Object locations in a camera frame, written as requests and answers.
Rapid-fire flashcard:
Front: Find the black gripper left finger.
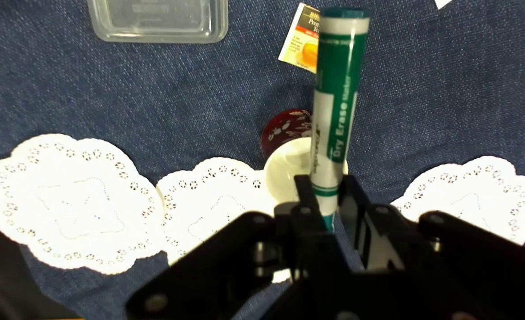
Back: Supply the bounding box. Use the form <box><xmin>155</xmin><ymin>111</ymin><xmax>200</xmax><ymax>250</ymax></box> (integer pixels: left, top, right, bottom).
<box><xmin>125</xmin><ymin>173</ymin><xmax>353</xmax><ymax>320</ymax></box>

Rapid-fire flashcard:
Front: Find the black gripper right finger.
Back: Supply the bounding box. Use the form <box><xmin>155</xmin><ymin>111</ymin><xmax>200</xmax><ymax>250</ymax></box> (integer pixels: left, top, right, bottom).
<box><xmin>338</xmin><ymin>173</ymin><xmax>525</xmax><ymax>320</ymax></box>

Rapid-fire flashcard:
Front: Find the green white dry-erase marker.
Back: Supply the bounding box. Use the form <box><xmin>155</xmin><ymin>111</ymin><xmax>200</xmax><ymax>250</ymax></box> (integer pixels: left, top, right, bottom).
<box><xmin>308</xmin><ymin>4</ymin><xmax>372</xmax><ymax>236</ymax></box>

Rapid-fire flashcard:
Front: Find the white paper doily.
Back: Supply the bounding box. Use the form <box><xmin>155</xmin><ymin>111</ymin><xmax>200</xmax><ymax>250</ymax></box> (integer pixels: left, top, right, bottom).
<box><xmin>0</xmin><ymin>131</ymin><xmax>169</xmax><ymax>276</ymax></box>
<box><xmin>390</xmin><ymin>154</ymin><xmax>525</xmax><ymax>246</ymax></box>
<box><xmin>153</xmin><ymin>154</ymin><xmax>294</xmax><ymax>284</ymax></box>

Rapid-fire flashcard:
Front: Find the red patterned white mug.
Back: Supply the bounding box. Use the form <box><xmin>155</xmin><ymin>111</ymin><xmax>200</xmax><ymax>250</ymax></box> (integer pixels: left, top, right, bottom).
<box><xmin>260</xmin><ymin>106</ymin><xmax>353</xmax><ymax>205</ymax></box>

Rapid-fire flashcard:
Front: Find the blue fabric cloth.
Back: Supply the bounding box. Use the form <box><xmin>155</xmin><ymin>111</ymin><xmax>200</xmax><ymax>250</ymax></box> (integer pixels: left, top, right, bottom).
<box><xmin>0</xmin><ymin>0</ymin><xmax>525</xmax><ymax>320</ymax></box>

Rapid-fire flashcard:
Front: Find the orange yellow tea packet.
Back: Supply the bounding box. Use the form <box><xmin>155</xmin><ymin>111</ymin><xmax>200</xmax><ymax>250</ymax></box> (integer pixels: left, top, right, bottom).
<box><xmin>276</xmin><ymin>0</ymin><xmax>322</xmax><ymax>74</ymax></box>

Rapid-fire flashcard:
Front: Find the clear plastic container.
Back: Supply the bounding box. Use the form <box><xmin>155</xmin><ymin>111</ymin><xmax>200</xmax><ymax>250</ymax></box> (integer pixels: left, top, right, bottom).
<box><xmin>86</xmin><ymin>0</ymin><xmax>232</xmax><ymax>45</ymax></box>

